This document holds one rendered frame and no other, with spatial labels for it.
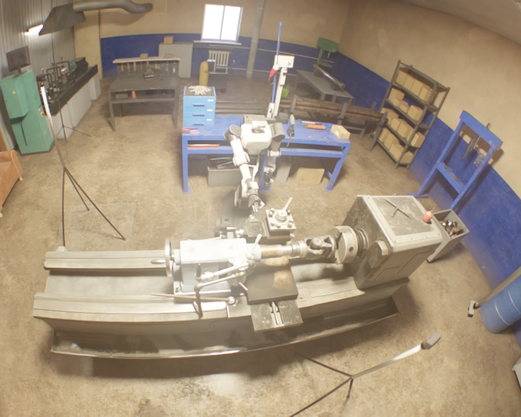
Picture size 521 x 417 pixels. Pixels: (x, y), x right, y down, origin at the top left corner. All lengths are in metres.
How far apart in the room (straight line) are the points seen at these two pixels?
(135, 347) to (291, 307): 1.16
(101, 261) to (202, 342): 0.92
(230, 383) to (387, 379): 1.53
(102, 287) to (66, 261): 0.33
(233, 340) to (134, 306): 0.77
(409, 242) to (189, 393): 2.01
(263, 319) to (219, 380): 0.94
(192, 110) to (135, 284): 1.96
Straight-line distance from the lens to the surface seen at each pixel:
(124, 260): 1.85
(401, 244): 1.66
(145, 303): 1.66
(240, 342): 2.00
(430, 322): 3.48
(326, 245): 1.61
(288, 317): 1.61
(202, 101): 2.96
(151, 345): 2.02
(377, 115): 5.51
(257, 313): 1.58
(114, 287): 1.89
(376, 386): 2.78
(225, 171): 3.40
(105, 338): 2.06
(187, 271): 1.44
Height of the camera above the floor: 2.32
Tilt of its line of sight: 44 degrees down
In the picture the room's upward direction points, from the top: 13 degrees clockwise
